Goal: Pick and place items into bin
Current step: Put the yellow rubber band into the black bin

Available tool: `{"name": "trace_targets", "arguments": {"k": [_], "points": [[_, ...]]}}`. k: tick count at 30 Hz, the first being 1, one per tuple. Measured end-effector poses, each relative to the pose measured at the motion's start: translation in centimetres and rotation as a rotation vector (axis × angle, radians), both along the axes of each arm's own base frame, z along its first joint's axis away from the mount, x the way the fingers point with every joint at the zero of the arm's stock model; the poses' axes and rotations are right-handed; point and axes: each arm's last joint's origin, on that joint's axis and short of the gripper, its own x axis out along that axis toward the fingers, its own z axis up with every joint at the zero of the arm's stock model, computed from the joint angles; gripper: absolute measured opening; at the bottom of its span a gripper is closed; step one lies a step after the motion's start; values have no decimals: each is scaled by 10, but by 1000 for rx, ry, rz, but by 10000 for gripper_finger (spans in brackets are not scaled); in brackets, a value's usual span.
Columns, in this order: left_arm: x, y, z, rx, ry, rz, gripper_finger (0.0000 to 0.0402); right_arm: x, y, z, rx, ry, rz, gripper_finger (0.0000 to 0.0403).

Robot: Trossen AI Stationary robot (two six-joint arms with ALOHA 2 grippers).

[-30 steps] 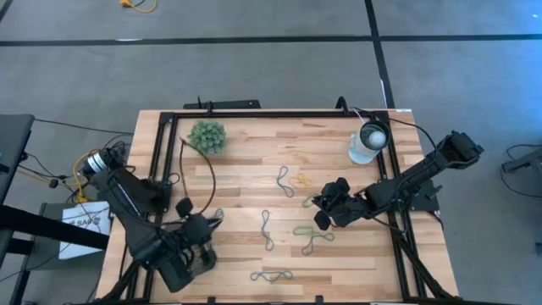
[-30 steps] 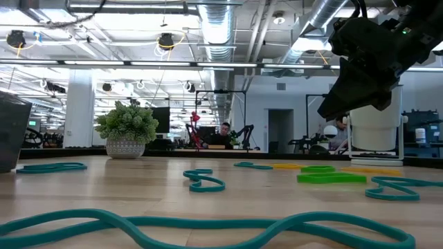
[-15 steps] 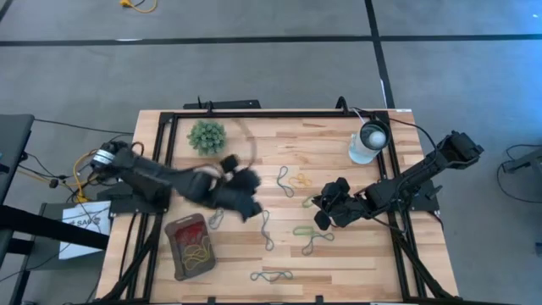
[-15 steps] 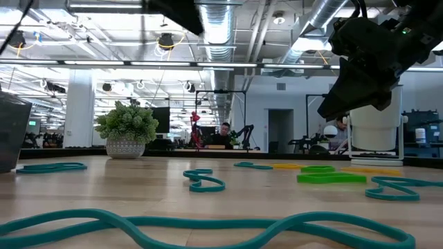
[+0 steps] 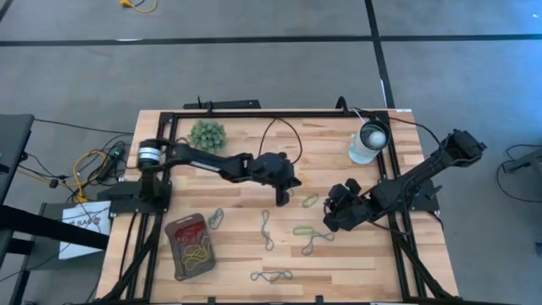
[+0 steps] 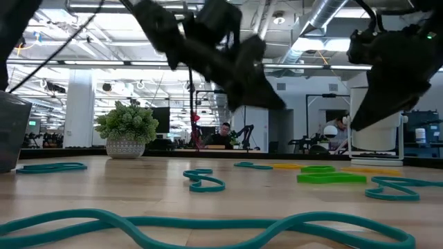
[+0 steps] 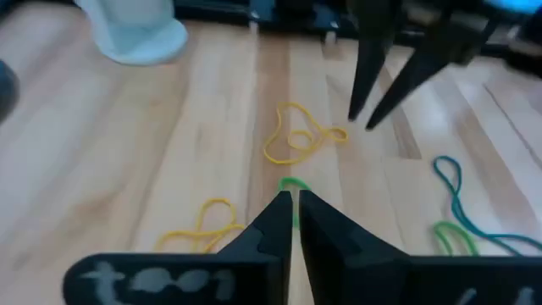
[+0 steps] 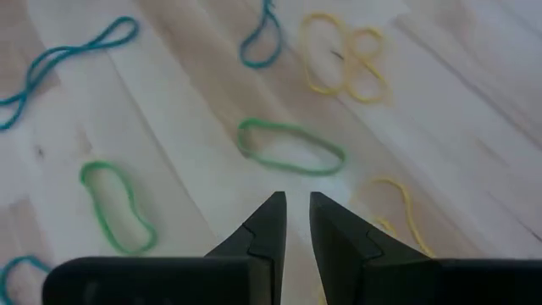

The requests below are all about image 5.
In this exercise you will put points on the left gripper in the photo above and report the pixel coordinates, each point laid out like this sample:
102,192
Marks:
271,169

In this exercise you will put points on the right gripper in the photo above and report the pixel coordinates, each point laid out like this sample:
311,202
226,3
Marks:
349,203

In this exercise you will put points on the green rubber band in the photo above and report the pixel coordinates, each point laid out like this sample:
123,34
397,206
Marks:
294,231
303,205

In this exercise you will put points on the teal rubber band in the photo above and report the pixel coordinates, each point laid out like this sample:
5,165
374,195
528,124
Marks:
271,276
265,230
313,237
215,219

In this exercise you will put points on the red rubber band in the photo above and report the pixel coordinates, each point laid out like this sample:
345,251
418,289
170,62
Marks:
198,231
182,235

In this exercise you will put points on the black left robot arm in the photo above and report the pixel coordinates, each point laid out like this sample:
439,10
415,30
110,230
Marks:
203,161

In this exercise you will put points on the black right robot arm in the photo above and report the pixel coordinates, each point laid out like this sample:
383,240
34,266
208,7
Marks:
419,173

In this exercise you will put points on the white cylindrical container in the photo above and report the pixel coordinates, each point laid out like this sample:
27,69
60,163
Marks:
360,152

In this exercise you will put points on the green plant in patterned pot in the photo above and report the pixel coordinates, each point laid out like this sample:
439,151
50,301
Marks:
207,136

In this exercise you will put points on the black arched clamp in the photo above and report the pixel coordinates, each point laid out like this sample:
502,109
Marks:
342,99

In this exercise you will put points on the black power strip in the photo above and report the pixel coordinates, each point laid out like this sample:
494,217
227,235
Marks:
114,157

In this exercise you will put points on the grey stand leg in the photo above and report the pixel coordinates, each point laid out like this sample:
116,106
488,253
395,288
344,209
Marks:
525,161

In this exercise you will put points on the white paper sign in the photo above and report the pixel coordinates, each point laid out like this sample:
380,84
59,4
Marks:
91,209

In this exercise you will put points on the black desk bar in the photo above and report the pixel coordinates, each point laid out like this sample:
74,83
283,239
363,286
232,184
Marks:
51,229

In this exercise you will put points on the grey desk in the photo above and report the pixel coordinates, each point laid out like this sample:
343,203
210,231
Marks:
14,144

